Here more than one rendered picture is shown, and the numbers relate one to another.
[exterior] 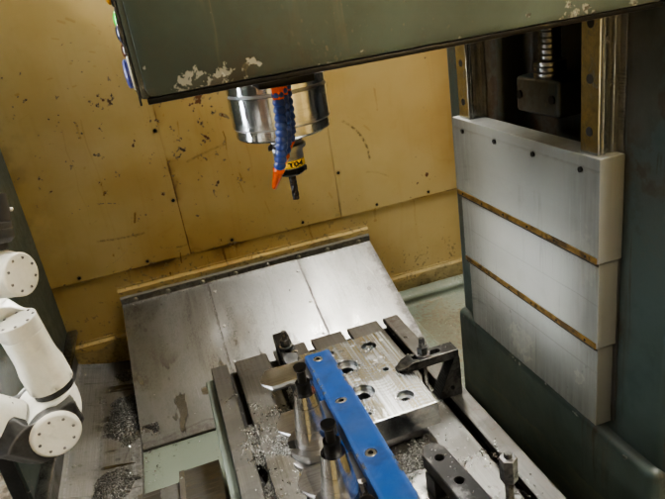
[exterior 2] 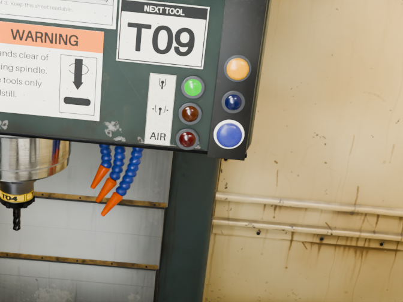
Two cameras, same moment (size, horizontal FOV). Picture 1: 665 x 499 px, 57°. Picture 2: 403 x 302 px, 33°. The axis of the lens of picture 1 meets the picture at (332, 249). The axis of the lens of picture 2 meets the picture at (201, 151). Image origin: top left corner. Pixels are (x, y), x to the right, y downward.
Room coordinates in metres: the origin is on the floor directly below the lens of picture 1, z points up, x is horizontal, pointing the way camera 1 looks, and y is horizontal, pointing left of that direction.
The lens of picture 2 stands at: (0.57, 0.93, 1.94)
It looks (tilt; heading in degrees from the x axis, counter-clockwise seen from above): 22 degrees down; 281
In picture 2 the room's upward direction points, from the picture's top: 7 degrees clockwise
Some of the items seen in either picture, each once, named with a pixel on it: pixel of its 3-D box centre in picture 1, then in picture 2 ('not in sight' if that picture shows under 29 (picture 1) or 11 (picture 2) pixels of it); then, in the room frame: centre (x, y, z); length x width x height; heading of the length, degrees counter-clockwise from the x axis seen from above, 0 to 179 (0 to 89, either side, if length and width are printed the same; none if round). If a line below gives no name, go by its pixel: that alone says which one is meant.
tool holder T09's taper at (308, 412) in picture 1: (309, 415); not in sight; (0.59, 0.06, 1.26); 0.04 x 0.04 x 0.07
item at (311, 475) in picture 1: (329, 477); not in sight; (0.54, 0.04, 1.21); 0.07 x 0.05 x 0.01; 104
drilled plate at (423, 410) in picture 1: (355, 388); not in sight; (1.04, 0.00, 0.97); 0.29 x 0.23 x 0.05; 14
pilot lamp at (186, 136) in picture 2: not in sight; (187, 139); (0.72, 0.19, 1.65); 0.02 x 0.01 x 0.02; 14
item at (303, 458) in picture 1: (315, 447); not in sight; (0.59, 0.06, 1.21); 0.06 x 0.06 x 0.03
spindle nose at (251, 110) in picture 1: (277, 94); (17, 123); (1.01, 0.05, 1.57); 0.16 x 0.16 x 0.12
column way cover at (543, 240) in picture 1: (525, 256); (62, 225); (1.12, -0.38, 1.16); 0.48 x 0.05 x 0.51; 14
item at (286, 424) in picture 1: (304, 420); not in sight; (0.65, 0.07, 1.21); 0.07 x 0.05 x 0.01; 104
